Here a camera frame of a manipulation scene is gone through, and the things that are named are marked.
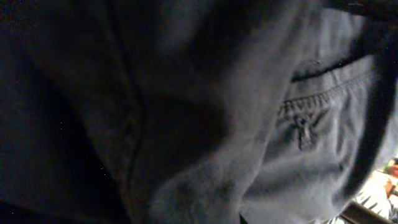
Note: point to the dark blue shorts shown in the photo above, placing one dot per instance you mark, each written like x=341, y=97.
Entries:
x=194, y=111

